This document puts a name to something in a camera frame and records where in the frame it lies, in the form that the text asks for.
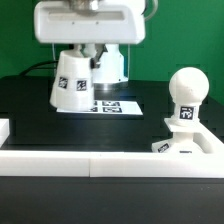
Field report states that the white lamp base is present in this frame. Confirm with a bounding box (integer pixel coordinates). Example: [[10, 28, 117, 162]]
[[151, 118, 203, 154]]

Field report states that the white lamp shade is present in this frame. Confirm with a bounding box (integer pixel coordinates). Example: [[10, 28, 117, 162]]
[[50, 50, 94, 112]]

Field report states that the white lamp bulb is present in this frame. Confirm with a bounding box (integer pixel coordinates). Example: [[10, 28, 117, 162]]
[[169, 67, 209, 126]]

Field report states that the white marker sheet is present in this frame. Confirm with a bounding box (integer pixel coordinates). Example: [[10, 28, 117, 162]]
[[56, 99, 144, 116]]

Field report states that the white border frame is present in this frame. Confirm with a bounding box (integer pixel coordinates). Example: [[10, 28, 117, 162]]
[[0, 119, 224, 178]]

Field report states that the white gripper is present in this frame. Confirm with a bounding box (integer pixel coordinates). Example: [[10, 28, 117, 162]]
[[34, 0, 145, 69]]

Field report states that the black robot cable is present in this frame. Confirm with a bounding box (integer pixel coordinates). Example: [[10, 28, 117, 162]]
[[19, 60, 59, 77]]

